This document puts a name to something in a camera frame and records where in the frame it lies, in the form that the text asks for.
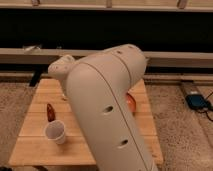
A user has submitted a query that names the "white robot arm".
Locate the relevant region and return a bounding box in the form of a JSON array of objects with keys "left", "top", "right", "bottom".
[{"left": 48, "top": 44, "right": 158, "bottom": 171}]

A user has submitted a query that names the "orange round object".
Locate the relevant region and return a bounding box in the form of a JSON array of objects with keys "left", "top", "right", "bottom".
[{"left": 126, "top": 93, "right": 136, "bottom": 113}]

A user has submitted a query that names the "wooden table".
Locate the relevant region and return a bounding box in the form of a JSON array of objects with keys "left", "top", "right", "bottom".
[{"left": 9, "top": 79, "right": 163, "bottom": 166}]

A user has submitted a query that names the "blue power adapter box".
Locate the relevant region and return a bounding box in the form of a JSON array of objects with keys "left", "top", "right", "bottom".
[{"left": 186, "top": 94, "right": 207, "bottom": 110}]

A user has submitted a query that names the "long wooden bench rail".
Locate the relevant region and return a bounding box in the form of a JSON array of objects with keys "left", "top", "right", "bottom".
[{"left": 0, "top": 48, "right": 213, "bottom": 68}]

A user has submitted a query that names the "black cable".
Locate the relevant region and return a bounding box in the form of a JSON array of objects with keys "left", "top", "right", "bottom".
[{"left": 199, "top": 91, "right": 213, "bottom": 122}]

